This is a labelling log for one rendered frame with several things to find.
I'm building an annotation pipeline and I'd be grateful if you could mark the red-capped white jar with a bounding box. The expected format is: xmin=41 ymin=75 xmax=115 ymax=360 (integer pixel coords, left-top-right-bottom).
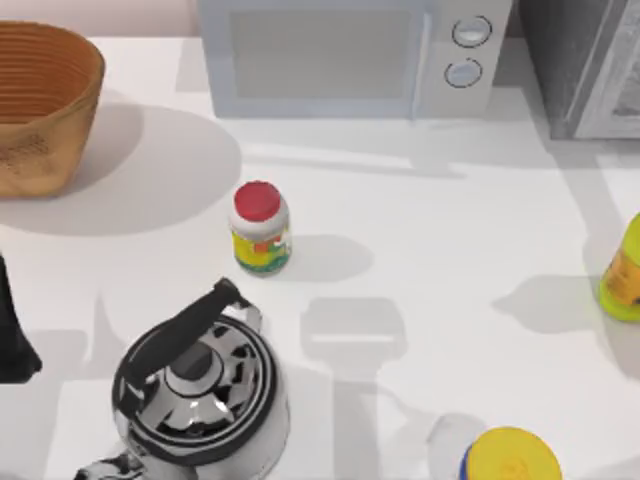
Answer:
xmin=228 ymin=180 xmax=294 ymax=277

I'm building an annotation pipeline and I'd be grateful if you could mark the pale microwave oven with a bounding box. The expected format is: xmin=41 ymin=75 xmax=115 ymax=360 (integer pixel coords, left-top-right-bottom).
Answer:
xmin=195 ymin=0 xmax=515 ymax=124

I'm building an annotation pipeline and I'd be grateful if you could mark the round microwave knob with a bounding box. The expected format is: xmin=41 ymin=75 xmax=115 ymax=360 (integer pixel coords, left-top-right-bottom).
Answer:
xmin=451 ymin=14 xmax=494 ymax=49
xmin=443 ymin=57 xmax=484 ymax=90

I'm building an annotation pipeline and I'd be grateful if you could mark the yellow-lidded blue container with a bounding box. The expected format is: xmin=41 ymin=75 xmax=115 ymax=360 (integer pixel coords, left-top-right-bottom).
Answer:
xmin=459 ymin=426 xmax=563 ymax=480

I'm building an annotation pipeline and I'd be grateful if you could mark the brown woven basket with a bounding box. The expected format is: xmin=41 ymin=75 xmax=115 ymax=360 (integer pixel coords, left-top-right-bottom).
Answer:
xmin=0 ymin=21 xmax=107 ymax=200

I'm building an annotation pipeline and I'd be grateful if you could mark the yellow-green bottle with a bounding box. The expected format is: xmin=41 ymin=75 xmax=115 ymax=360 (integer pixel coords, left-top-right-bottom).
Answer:
xmin=599 ymin=213 xmax=640 ymax=322

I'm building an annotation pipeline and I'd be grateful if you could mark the grey cabinet with dark inside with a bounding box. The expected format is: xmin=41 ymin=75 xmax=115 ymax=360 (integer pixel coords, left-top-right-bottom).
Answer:
xmin=518 ymin=0 xmax=640 ymax=141

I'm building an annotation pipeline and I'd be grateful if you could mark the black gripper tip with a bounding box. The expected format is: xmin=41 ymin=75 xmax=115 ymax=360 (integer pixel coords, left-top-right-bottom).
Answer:
xmin=0 ymin=253 xmax=44 ymax=385

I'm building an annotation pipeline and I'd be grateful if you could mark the chrome kettle with black handle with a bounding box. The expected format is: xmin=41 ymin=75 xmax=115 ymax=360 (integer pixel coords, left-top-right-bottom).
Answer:
xmin=74 ymin=277 xmax=292 ymax=480

